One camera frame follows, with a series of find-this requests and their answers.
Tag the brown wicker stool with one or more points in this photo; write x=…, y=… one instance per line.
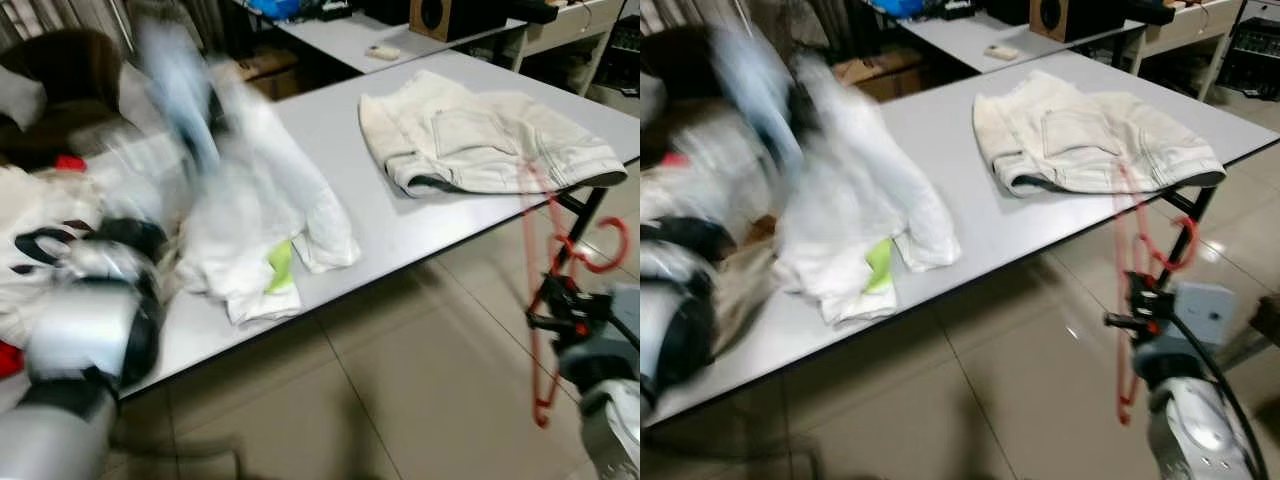
x=1268, y=320

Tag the blue bag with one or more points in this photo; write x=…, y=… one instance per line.
x=895, y=8
x=275, y=8

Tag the red fabric piece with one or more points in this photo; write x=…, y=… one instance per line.
x=10, y=360

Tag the white remote control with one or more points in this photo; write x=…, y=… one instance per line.
x=382, y=52
x=1002, y=52

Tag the white T-shirt green print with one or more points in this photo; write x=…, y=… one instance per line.
x=250, y=230
x=850, y=240

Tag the cream denim shorts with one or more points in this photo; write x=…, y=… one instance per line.
x=470, y=130
x=1080, y=130

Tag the brown cardboard box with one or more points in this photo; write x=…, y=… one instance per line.
x=270, y=75
x=880, y=78

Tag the black audio amplifier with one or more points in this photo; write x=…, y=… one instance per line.
x=1255, y=72
x=625, y=60

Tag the cream shirt brown patch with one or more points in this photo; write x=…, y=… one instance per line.
x=745, y=290

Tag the small red object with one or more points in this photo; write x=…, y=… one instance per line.
x=68, y=162
x=680, y=158

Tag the white pillow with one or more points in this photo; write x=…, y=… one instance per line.
x=650, y=95
x=20, y=95

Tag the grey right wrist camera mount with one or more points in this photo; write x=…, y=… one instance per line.
x=615, y=315
x=1205, y=310

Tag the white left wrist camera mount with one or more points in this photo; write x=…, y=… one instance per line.
x=760, y=85
x=175, y=80

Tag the dark brown armchair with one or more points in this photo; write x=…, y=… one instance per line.
x=70, y=70
x=680, y=60

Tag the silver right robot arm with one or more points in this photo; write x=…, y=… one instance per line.
x=610, y=430
x=1190, y=430

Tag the white side cart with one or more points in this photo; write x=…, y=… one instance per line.
x=575, y=28
x=1195, y=25

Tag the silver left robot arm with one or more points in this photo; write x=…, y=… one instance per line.
x=80, y=330
x=670, y=330

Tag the wooden loudspeaker black front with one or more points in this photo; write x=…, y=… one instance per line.
x=450, y=18
x=1070, y=18

